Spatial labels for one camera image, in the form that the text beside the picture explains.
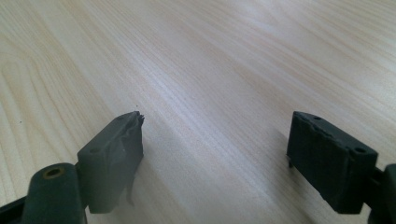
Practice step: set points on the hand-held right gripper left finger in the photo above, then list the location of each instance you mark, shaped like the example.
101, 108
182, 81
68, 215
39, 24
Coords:
112, 161

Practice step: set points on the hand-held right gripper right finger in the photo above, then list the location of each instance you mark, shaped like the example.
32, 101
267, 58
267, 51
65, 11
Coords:
330, 161

